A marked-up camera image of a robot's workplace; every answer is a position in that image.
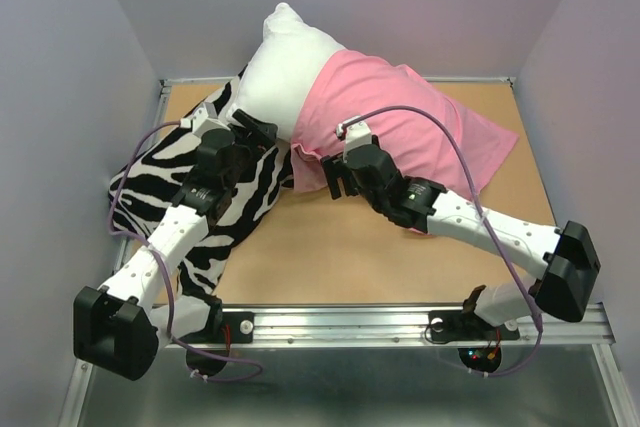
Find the pink satin pillowcase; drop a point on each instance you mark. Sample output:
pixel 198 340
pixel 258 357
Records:
pixel 427 133

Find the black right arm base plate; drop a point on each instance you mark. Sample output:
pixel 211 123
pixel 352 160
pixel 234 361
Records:
pixel 447 326

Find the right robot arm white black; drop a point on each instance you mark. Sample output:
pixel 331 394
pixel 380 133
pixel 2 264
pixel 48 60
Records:
pixel 561 264

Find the zebra striped pillow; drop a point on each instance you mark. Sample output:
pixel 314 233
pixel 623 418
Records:
pixel 155 178

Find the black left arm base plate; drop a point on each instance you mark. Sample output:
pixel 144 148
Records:
pixel 233 327

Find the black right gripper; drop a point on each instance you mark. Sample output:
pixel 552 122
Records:
pixel 335 166

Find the white pillow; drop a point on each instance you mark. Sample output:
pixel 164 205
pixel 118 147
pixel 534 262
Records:
pixel 282 71

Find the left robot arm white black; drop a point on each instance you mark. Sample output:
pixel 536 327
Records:
pixel 122 324

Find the aluminium front mounting rail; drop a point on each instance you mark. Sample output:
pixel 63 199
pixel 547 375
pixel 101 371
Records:
pixel 382 326

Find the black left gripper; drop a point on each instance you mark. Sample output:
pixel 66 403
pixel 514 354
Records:
pixel 262 137

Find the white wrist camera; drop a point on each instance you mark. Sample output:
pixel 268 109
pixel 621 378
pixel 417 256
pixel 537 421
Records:
pixel 204 118
pixel 354 133

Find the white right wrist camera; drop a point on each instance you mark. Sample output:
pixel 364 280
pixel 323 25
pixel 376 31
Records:
pixel 354 133

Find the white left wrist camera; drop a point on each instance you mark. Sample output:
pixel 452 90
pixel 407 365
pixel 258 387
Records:
pixel 204 118

